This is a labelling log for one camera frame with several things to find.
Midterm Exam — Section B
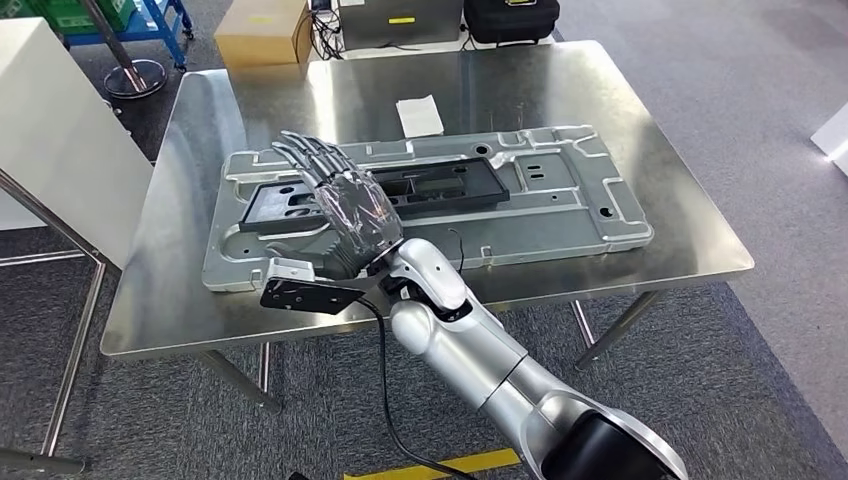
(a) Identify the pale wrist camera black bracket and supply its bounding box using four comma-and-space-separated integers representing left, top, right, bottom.
259, 256, 392, 316

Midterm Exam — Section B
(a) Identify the black camera cable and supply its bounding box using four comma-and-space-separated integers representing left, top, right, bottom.
357, 298, 478, 480

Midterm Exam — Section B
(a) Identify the steel workbench table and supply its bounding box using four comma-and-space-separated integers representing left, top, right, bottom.
99, 39, 757, 415
0, 168, 107, 475

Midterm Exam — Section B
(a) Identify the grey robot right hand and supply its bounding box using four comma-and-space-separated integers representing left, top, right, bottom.
268, 130, 405, 281

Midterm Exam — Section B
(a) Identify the brown cardboard box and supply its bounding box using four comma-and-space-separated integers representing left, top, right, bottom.
213, 0, 314, 69

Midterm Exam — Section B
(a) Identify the black cable bundle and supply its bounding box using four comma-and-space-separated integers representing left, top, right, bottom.
307, 0, 346, 62

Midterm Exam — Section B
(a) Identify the black plastic plate holder part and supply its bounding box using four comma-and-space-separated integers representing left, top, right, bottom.
238, 156, 511, 234

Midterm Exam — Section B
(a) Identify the white board panel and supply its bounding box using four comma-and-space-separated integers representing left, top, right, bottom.
0, 17, 155, 270

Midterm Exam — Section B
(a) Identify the grey case with yellow label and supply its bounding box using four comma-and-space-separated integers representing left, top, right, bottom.
337, 0, 464, 51

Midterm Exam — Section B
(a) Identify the chrome stanchion post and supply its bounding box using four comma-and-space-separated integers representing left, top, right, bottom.
79, 0, 168, 101

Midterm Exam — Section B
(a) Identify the thin black wire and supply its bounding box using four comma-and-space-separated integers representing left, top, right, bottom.
447, 228, 466, 276

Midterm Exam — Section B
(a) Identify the black carry case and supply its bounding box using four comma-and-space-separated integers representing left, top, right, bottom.
463, 0, 562, 46

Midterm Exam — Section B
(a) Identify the white paper sheet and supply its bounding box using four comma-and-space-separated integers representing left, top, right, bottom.
396, 94, 446, 139

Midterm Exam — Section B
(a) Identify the white board corner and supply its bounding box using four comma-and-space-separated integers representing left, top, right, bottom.
810, 102, 848, 179

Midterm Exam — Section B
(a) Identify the blue metal cart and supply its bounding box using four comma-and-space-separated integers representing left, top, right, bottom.
62, 0, 195, 73

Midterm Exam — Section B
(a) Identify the green plastic crate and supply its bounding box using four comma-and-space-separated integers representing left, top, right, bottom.
0, 0, 137, 36

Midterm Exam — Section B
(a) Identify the stamped sheet metal panel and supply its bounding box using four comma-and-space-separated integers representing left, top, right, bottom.
201, 124, 656, 294

